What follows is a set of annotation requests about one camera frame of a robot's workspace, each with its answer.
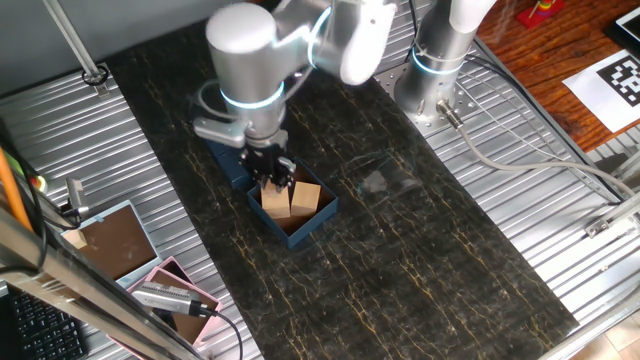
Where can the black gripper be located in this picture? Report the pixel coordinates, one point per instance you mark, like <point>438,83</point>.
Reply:
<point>265,159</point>

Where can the large wooden block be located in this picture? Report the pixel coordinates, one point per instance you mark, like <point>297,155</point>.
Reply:
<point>306,198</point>
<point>275,205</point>

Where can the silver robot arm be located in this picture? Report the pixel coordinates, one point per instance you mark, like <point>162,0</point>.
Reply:
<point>250,60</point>

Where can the dark blue ribboned box lid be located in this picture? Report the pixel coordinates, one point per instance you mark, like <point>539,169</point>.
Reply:
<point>227,167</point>

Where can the dark blue open gift box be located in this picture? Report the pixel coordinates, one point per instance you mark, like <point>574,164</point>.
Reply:
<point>315,222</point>

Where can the pink gift box base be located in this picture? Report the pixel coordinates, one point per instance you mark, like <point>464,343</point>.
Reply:
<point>175,270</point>

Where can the light blue open box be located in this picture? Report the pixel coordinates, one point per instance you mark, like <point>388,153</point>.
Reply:
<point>115,245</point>

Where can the black gold marble mat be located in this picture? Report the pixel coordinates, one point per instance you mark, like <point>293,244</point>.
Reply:
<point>400,250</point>

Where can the grey sensor device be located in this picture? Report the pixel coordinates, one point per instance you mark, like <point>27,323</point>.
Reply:
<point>76,195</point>

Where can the tiny wooden piece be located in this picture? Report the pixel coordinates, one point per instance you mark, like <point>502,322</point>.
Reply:
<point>75,239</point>

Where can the metal stand pole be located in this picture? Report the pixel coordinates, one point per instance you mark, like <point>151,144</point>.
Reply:
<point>70,37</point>

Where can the orange tube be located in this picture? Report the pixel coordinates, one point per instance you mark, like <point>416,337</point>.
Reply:
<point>10,190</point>

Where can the black keyboard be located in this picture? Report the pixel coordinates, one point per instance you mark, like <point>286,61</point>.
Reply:
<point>45,330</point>

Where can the brown wooden desk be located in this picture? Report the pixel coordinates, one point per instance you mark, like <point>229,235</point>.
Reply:
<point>550,60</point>

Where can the red stacking toy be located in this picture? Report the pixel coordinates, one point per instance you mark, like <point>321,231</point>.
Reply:
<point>540,12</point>

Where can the printed marker paper sheet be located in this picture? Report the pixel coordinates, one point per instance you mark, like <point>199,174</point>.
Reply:
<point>585,95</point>

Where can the aluminium profile bar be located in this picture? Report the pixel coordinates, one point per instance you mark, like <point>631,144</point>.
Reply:
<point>607,220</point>

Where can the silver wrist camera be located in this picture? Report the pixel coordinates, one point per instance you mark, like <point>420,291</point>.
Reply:
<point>220,132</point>

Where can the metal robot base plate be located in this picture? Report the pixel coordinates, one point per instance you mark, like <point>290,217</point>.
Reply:
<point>467,107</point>

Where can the aluminium frame beam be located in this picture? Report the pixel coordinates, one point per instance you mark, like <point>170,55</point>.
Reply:
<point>75,295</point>

